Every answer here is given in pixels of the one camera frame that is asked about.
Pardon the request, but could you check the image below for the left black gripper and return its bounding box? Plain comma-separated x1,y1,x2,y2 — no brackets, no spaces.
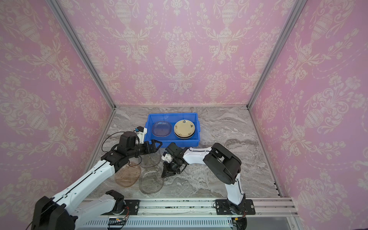
127,139,163,159

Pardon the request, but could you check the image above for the grey glass plate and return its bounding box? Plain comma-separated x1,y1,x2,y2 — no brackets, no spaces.
139,152,161,168
139,166,164,194

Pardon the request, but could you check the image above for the brown glass plate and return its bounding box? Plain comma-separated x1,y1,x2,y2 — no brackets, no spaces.
114,165,141,187
151,121,172,137

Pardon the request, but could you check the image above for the cream plate with flowers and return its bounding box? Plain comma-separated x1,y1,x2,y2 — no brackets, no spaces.
174,120,196,136

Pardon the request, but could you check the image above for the orange round plate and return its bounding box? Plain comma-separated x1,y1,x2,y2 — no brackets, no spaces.
174,133,194,140

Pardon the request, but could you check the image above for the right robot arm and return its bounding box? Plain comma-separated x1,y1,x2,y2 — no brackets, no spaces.
161,143,246,215

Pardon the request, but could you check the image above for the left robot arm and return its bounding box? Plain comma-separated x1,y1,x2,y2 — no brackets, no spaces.
27,130,163,230

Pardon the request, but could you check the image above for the blue plastic bin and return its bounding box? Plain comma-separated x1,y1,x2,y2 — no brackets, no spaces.
143,113,201,149

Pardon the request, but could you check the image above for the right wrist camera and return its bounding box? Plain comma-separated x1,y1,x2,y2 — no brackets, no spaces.
162,152,173,163

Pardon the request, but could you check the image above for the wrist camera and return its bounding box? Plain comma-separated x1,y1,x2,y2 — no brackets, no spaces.
134,126,148,144
162,152,173,163

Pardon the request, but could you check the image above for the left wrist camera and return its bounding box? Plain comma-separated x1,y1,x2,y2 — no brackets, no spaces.
134,126,148,144

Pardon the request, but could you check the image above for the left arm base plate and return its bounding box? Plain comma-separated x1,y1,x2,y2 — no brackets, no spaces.
98,199,140,216

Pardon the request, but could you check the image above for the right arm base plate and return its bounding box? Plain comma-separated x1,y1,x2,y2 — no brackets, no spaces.
213,199,256,216

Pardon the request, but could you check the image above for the aluminium front rail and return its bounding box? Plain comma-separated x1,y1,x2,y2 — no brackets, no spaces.
74,198,303,230

